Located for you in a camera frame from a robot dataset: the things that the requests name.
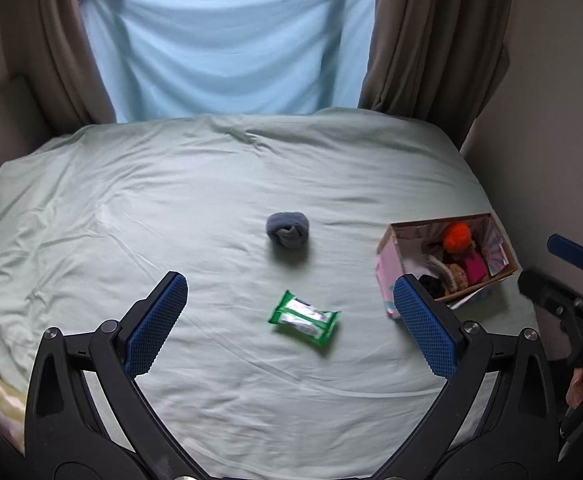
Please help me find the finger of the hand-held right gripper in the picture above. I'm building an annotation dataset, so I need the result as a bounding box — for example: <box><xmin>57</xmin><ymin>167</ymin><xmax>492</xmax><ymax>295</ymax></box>
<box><xmin>517</xmin><ymin>269</ymin><xmax>583</xmax><ymax>317</ymax></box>
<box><xmin>546</xmin><ymin>234</ymin><xmax>583</xmax><ymax>286</ymax></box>

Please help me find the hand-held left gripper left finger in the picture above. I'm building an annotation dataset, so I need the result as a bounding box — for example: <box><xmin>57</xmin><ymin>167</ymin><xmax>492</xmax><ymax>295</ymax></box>
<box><xmin>24</xmin><ymin>271</ymin><xmax>207</xmax><ymax>477</ymax></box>

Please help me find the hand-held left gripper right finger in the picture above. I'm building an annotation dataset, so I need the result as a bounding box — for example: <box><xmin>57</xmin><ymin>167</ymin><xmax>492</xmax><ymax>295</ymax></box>
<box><xmin>375</xmin><ymin>273</ymin><xmax>558</xmax><ymax>477</ymax></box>

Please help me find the black sock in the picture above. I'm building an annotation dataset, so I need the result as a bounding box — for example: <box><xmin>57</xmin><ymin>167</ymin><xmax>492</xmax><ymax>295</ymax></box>
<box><xmin>417</xmin><ymin>274</ymin><xmax>447</xmax><ymax>300</ymax></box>

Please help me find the beige knitted pompom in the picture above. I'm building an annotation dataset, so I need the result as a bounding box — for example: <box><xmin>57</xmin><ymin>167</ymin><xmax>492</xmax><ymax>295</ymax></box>
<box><xmin>441</xmin><ymin>262</ymin><xmax>470</xmax><ymax>291</ymax></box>

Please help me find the white cloth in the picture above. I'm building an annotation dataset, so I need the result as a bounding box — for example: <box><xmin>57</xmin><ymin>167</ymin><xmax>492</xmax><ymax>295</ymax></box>
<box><xmin>423</xmin><ymin>254</ymin><xmax>453</xmax><ymax>282</ymax></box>

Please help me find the cardboard box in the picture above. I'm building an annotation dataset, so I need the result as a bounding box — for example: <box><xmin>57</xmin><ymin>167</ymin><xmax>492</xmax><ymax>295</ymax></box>
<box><xmin>375</xmin><ymin>212</ymin><xmax>519</xmax><ymax>321</ymax></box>

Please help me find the pink pouch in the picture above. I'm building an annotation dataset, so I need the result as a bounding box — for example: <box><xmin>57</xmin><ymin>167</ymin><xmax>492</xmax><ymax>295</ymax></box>
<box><xmin>459</xmin><ymin>250</ymin><xmax>490</xmax><ymax>284</ymax></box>

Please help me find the orange plush ball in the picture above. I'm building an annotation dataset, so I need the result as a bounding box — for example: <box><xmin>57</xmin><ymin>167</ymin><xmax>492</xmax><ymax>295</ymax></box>
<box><xmin>441</xmin><ymin>222</ymin><xmax>474</xmax><ymax>254</ymax></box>

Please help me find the green wipes packet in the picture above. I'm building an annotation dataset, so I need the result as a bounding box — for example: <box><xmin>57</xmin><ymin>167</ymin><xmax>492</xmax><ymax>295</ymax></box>
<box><xmin>268</xmin><ymin>289</ymin><xmax>343</xmax><ymax>347</ymax></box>

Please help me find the grey sock ball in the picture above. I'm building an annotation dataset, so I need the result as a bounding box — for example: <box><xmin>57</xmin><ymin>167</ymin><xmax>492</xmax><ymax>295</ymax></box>
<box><xmin>264</xmin><ymin>211</ymin><xmax>310</xmax><ymax>252</ymax></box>

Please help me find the person's right hand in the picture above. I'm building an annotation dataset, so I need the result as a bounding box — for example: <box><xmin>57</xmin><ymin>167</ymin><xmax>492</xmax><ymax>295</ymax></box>
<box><xmin>566</xmin><ymin>367</ymin><xmax>583</xmax><ymax>409</ymax></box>

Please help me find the bed with pale green sheet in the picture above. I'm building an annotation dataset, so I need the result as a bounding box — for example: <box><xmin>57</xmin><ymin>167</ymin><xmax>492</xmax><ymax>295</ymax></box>
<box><xmin>0</xmin><ymin>106</ymin><xmax>538</xmax><ymax>480</ymax></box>

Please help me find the brown curtain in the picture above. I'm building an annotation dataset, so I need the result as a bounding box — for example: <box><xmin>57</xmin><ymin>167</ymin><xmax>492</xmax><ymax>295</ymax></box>
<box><xmin>357</xmin><ymin>0</ymin><xmax>515</xmax><ymax>152</ymax></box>
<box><xmin>0</xmin><ymin>0</ymin><xmax>118</xmax><ymax>129</ymax></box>

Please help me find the beige padded headboard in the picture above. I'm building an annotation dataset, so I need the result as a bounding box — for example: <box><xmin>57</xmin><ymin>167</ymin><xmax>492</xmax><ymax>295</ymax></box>
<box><xmin>0</xmin><ymin>75</ymin><xmax>53</xmax><ymax>202</ymax></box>

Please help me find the hanging light blue sheet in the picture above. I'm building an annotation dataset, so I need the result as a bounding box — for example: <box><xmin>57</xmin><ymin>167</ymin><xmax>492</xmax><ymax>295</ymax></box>
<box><xmin>76</xmin><ymin>0</ymin><xmax>380</xmax><ymax>124</ymax></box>

